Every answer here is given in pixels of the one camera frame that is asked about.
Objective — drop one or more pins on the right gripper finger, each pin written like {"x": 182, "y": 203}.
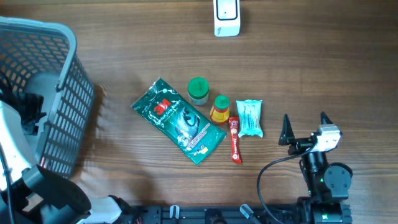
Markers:
{"x": 325, "y": 119}
{"x": 287, "y": 135}

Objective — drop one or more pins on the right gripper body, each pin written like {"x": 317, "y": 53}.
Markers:
{"x": 300, "y": 147}

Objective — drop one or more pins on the light blue wipes packet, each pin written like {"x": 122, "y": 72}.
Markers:
{"x": 249, "y": 112}

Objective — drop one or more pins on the red coffee stick sachet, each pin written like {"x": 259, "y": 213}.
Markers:
{"x": 234, "y": 131}

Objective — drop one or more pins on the green cap sauce bottle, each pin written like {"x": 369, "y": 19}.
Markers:
{"x": 220, "y": 111}

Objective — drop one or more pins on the green lid white jar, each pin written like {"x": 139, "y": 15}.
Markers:
{"x": 198, "y": 90}

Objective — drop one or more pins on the green 3M gloves packet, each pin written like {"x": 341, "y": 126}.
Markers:
{"x": 163, "y": 107}

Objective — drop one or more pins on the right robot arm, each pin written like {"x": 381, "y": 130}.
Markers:
{"x": 327, "y": 183}

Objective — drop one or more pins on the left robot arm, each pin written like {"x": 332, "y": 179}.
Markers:
{"x": 31, "y": 193}

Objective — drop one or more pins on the white barcode scanner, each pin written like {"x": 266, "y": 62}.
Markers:
{"x": 227, "y": 18}

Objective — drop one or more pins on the grey plastic mesh basket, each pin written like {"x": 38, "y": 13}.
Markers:
{"x": 40, "y": 58}

